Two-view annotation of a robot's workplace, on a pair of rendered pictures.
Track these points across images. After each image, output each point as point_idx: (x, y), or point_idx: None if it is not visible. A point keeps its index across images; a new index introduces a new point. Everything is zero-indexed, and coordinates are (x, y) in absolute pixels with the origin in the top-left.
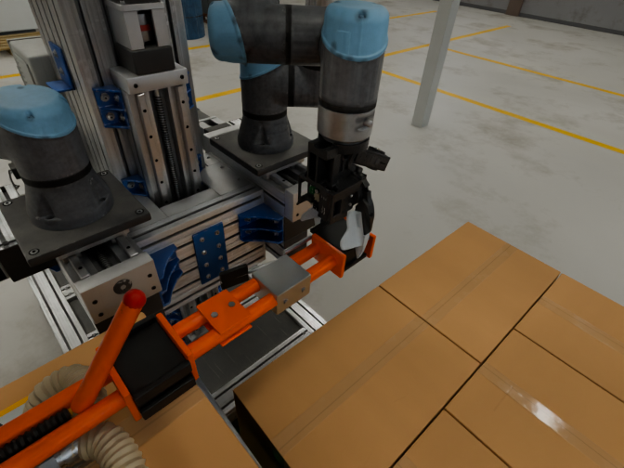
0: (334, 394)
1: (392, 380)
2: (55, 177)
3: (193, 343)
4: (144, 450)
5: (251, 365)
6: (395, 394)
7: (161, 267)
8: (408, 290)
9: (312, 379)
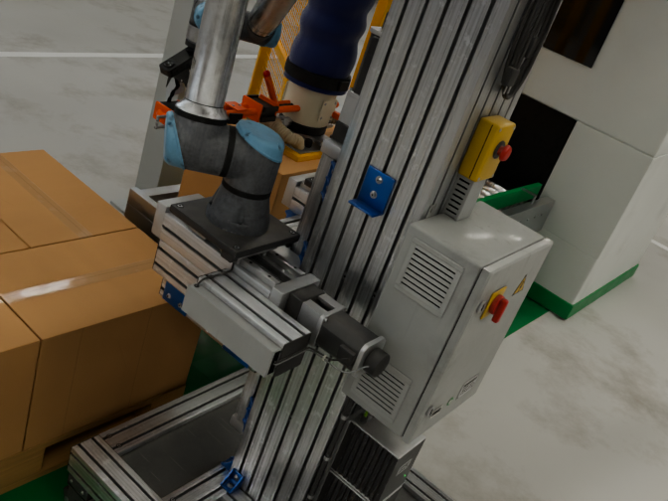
0: (125, 270)
1: (69, 268)
2: None
3: (245, 103)
4: None
5: (187, 425)
6: (71, 261)
7: (290, 215)
8: (2, 328)
9: (144, 281)
